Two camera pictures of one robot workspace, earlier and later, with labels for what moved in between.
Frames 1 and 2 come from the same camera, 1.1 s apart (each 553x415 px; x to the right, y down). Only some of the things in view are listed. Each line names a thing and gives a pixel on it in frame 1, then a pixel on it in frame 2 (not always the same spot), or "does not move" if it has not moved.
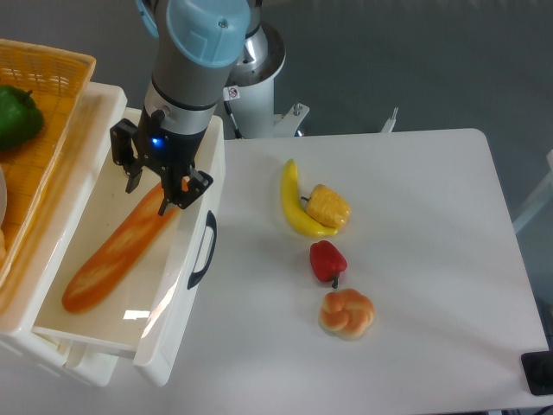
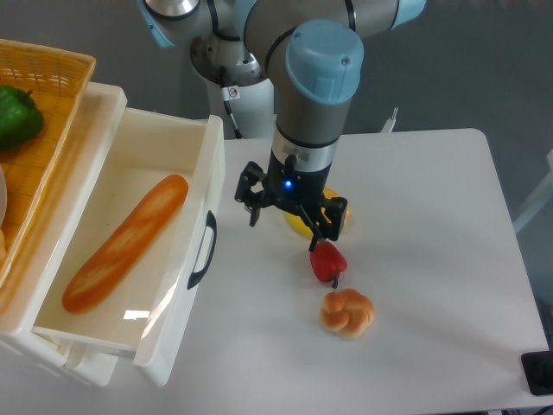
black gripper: [174, 155] → [288, 183]
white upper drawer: [130, 275] does not move
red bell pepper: [327, 262] does not move
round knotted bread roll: [346, 314] does not move
